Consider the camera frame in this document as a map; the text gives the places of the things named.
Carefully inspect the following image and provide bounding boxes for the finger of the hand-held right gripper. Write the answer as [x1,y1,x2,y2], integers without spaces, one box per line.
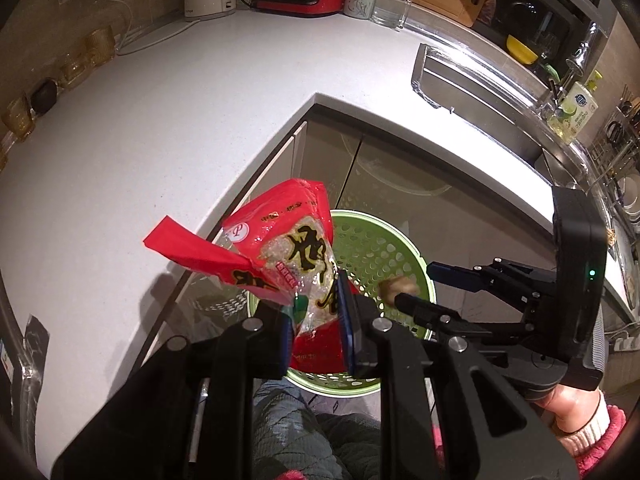
[427,257,506,294]
[394,292,494,342]

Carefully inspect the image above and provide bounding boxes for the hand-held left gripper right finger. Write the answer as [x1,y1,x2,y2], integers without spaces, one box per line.
[334,270,581,480]

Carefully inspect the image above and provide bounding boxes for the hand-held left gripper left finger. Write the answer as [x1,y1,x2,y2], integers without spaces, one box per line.
[50,305,301,480]

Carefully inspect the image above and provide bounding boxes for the green perforated plastic basket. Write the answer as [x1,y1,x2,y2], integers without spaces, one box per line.
[247,210,437,395]

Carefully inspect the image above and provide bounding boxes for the red snack packet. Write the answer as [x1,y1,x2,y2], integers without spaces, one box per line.
[144,178,358,373]

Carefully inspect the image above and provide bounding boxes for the person's right forearm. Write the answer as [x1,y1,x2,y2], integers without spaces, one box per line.
[555,392,628,480]

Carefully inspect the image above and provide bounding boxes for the person's right hand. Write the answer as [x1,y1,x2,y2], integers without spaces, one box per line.
[530,385,602,434]

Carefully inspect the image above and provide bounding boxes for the grey cabinet door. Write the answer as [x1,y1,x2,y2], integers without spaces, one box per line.
[295,110,361,211]
[345,135,553,321]

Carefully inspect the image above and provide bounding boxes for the white power strip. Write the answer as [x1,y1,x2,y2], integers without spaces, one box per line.
[607,332,640,352]

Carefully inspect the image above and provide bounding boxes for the person's green quilted clothing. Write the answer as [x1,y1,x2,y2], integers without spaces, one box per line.
[252,377,386,480]

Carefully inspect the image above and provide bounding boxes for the metal dish rack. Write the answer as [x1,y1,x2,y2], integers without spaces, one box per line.
[585,85,640,226]

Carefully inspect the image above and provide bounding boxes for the stainless steel sink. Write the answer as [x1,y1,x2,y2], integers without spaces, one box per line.
[425,60,601,176]

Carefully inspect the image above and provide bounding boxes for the dish soap bottle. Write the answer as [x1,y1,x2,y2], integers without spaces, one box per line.
[547,70,603,143]

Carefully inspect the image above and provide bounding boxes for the chrome faucet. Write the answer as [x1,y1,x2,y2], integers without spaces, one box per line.
[550,22,601,106]

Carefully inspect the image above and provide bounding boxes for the yellow bowl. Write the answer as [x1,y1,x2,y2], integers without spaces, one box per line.
[506,34,540,65]

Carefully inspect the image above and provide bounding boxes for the clear drinking glass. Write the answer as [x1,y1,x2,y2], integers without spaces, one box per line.
[371,0,413,28]

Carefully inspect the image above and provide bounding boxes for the amber glass teapot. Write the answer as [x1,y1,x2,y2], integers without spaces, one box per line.
[60,52,93,88]

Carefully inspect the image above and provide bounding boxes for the dark clay pot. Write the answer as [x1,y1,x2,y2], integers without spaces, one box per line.
[30,79,60,111]

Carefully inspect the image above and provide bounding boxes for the ribbed amber glass cup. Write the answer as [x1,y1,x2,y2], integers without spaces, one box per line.
[90,27,118,66]

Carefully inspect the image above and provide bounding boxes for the white power cable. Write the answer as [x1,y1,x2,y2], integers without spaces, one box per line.
[117,0,193,56]

